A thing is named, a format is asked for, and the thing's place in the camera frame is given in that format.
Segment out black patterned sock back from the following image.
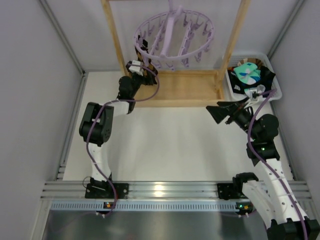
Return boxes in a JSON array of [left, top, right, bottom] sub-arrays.
[[228, 71, 246, 95]]

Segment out black patterned sock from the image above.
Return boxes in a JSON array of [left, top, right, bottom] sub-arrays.
[[228, 71, 246, 95], [258, 66, 276, 91]]

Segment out mint green sock back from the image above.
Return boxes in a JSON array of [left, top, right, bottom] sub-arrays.
[[233, 62, 261, 85]]

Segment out brown argyle sock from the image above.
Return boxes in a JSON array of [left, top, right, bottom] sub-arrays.
[[135, 38, 154, 70]]

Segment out black patterned sock front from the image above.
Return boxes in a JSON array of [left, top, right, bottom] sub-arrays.
[[258, 66, 276, 91]]

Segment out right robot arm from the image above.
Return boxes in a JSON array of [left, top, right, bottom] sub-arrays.
[[206, 98, 320, 240]]

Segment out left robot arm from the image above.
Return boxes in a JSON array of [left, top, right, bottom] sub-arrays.
[[79, 63, 160, 197]]

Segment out wooden hanger rack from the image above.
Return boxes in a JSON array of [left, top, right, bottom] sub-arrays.
[[101, 0, 250, 108]]

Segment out purple round clip hanger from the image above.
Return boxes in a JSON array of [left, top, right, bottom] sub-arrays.
[[133, 0, 215, 71]]

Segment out brown argyle socks in basket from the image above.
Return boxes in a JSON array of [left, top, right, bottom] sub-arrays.
[[238, 57, 264, 67]]

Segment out white plastic basket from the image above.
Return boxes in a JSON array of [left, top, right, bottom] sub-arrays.
[[225, 52, 282, 101]]

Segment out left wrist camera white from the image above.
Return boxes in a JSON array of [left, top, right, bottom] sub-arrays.
[[126, 60, 144, 76]]

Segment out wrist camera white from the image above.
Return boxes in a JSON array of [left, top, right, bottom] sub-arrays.
[[126, 60, 144, 76], [248, 85, 266, 103]]

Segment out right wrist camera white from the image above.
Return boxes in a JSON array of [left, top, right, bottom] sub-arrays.
[[248, 85, 266, 103]]

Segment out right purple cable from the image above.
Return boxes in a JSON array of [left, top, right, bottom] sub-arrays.
[[246, 89, 310, 240]]

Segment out purple cable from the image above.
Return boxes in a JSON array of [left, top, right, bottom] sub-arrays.
[[246, 89, 310, 240], [86, 63, 161, 216]]

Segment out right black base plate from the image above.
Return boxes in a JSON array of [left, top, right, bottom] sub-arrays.
[[217, 183, 239, 200]]

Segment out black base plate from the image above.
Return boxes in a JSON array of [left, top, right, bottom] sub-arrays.
[[84, 182, 129, 199], [217, 183, 239, 200]]

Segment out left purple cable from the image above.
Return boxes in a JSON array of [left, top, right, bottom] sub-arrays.
[[86, 63, 161, 216]]

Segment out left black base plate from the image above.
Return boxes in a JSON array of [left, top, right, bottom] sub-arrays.
[[84, 182, 129, 199]]

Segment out aluminium mounting rail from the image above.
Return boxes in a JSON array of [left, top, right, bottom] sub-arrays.
[[41, 180, 312, 213]]

